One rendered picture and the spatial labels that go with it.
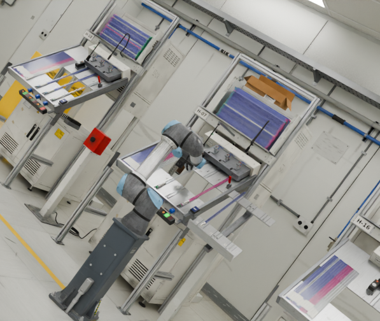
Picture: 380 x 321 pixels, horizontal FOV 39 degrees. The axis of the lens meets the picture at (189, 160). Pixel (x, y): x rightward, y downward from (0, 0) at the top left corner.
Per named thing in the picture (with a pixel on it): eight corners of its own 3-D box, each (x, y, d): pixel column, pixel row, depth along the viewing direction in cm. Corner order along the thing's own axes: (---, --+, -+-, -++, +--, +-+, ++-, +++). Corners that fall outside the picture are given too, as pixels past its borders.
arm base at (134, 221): (137, 236, 284) (148, 221, 284) (116, 218, 288) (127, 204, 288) (146, 236, 298) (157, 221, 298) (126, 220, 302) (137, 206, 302)
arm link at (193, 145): (209, 141, 299) (208, 159, 347) (193, 130, 301) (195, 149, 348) (197, 157, 297) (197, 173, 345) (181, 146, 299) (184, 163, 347)
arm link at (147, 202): (149, 220, 286) (163, 200, 286) (129, 205, 288) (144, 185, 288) (153, 219, 298) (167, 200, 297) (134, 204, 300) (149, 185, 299)
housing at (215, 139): (249, 183, 381) (253, 168, 373) (201, 148, 406) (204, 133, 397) (256, 179, 386) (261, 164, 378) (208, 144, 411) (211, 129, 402)
